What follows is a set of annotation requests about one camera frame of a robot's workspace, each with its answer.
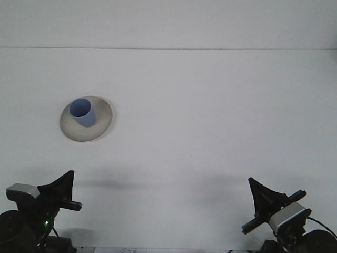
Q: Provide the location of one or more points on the pale round plate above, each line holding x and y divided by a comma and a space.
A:
100, 124

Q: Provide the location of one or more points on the pale blue cup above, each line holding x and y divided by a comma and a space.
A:
84, 116

